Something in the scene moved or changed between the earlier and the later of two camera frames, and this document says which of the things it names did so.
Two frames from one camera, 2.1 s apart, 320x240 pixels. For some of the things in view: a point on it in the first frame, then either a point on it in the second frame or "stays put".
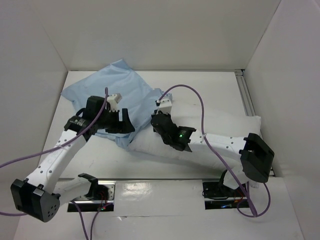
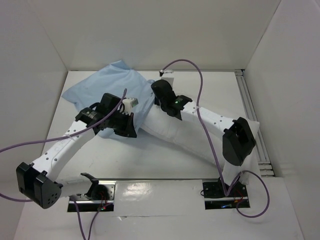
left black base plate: (104, 194) stays put
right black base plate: (218, 197) stays put
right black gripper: (158, 122) → (164, 107)
